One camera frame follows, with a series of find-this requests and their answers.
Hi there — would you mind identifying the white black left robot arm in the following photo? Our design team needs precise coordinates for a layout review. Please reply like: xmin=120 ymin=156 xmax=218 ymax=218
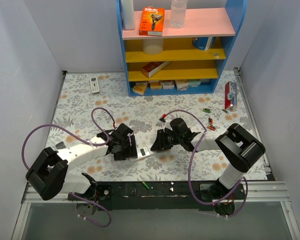
xmin=25 ymin=123 xmax=137 ymax=201

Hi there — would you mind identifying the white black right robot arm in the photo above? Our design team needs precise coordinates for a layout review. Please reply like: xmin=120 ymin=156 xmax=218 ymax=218
xmin=150 ymin=118 xmax=266 ymax=199

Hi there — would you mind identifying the grey calculator remote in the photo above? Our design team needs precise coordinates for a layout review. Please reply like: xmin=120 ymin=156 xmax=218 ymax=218
xmin=55 ymin=141 xmax=66 ymax=150

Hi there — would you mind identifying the white air conditioner remote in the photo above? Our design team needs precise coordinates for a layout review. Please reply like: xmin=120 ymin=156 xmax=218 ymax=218
xmin=90 ymin=77 xmax=100 ymax=94

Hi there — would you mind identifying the red orange battery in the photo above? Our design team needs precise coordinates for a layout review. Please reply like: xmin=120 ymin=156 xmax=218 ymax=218
xmin=208 ymin=118 xmax=216 ymax=130

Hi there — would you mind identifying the green battery pair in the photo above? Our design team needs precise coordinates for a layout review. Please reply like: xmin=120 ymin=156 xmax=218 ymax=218
xmin=202 ymin=108 xmax=211 ymax=113

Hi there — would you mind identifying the yellow red small box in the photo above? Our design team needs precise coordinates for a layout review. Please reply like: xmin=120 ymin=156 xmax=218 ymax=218
xmin=132 ymin=81 xmax=148 ymax=96

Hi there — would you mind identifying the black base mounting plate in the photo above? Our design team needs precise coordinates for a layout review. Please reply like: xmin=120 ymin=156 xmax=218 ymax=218
xmin=67 ymin=180 xmax=248 ymax=212

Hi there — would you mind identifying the tissue pack green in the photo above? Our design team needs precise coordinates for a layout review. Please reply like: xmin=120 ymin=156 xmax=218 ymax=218
xmin=188 ymin=79 xmax=201 ymax=88

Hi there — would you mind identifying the blue shelf unit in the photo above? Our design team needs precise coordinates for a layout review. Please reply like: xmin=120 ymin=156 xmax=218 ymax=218
xmin=116 ymin=0 xmax=247 ymax=97

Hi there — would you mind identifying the red toothpaste box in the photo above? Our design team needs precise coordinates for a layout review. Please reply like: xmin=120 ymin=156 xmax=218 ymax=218
xmin=225 ymin=81 xmax=238 ymax=111

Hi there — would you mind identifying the white translucent cup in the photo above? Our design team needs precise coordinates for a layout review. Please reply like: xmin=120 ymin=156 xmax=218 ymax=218
xmin=142 ymin=38 xmax=164 ymax=55

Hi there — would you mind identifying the orange razor box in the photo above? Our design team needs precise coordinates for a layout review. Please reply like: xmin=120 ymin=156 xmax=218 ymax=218
xmin=139 ymin=6 xmax=165 ymax=37

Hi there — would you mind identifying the clear plastic bottle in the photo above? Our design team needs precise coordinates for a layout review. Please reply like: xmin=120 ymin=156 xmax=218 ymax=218
xmin=170 ymin=0 xmax=188 ymax=28

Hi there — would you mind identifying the white bottle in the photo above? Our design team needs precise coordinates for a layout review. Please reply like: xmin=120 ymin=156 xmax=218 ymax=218
xmin=121 ymin=0 xmax=135 ymax=30

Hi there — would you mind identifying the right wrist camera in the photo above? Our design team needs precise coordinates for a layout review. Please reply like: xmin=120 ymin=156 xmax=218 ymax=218
xmin=159 ymin=114 xmax=172 ymax=130

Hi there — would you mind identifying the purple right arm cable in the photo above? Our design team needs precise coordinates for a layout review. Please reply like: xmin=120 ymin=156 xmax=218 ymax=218
xmin=162 ymin=109 xmax=248 ymax=218

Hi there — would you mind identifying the aluminium frame rail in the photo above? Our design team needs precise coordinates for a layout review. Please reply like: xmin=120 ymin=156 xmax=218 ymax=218
xmin=239 ymin=181 xmax=290 ymax=203

